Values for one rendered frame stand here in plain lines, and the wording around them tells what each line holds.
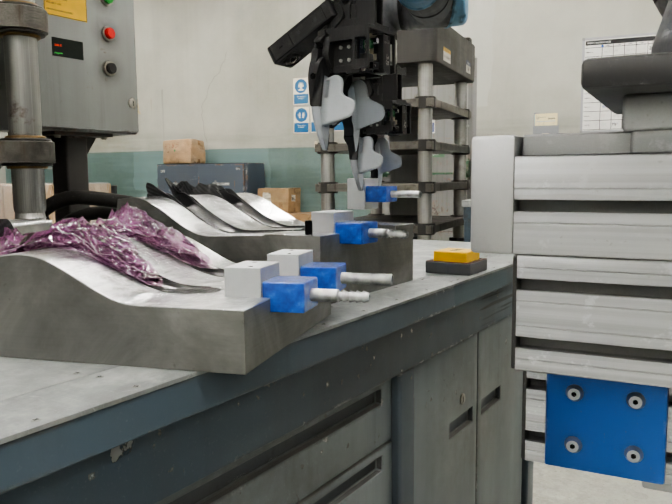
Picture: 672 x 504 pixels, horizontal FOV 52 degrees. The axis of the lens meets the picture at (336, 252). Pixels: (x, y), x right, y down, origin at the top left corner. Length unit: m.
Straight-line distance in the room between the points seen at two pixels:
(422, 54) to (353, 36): 3.95
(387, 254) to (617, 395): 0.50
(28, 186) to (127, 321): 0.86
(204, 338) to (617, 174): 0.35
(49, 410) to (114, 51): 1.33
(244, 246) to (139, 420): 0.41
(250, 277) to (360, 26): 0.38
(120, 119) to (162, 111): 7.34
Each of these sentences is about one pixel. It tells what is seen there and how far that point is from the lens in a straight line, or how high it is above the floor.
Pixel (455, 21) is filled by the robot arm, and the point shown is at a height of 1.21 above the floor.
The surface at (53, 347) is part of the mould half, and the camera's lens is 0.68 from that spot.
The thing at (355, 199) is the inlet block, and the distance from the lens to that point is 1.22.
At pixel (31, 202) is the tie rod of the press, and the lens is 1.47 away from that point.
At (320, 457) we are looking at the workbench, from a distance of 0.91.
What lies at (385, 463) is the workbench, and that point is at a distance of 1.07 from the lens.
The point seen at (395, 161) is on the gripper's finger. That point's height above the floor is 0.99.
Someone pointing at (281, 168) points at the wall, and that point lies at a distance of 8.16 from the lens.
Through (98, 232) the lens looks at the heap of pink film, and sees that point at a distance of 0.73.
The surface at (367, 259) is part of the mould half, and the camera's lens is 0.96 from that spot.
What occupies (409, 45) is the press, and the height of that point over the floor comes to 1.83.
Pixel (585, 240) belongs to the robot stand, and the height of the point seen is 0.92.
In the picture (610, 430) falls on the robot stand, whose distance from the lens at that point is 0.60.
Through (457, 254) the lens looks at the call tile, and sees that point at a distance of 1.16.
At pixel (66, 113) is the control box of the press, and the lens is 1.68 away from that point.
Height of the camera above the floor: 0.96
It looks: 6 degrees down
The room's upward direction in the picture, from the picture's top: 1 degrees counter-clockwise
